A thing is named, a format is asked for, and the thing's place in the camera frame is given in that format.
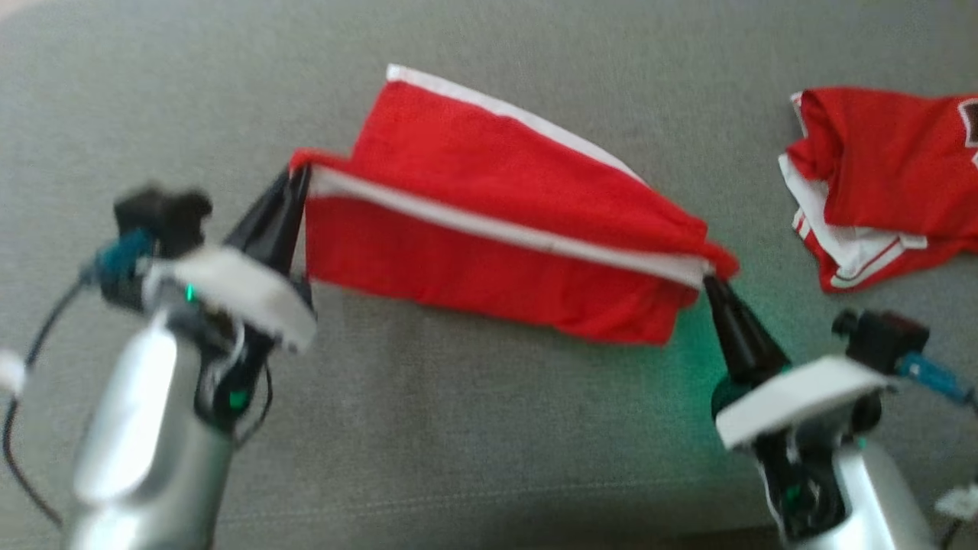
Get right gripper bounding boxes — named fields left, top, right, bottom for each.
left=704, top=277, right=895, bottom=539

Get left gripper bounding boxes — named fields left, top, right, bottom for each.
left=145, top=167, right=318, bottom=429

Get red white numbered jersey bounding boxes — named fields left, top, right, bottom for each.
left=778, top=86, right=978, bottom=293

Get red shorts with white trim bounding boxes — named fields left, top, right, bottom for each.
left=289, top=65, right=740, bottom=346

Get white cable tag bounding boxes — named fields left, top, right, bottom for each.
left=0, top=350, right=28, bottom=398
left=936, top=484, right=978, bottom=522

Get white left cable tag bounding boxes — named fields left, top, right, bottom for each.
left=0, top=350, right=28, bottom=398

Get white right cable tag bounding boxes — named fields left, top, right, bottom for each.
left=936, top=484, right=978, bottom=522

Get left cable with teal plug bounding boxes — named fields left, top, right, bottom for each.
left=0, top=229, right=157, bottom=528

